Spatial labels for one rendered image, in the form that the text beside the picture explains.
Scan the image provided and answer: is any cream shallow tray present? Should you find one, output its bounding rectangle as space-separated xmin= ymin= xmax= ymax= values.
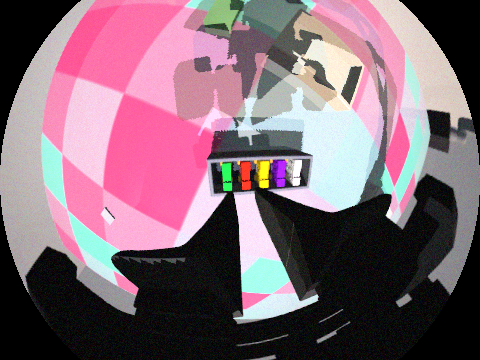
xmin=265 ymin=8 xmax=365 ymax=112

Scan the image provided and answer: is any light green rectangular block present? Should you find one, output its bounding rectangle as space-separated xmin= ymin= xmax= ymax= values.
xmin=203 ymin=0 xmax=245 ymax=32

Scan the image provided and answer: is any yellow fuse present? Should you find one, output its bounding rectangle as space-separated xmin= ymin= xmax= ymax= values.
xmin=257 ymin=160 xmax=269 ymax=188

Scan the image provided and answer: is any green fuse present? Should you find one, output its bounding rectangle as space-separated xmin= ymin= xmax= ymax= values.
xmin=221 ymin=161 xmax=232 ymax=191

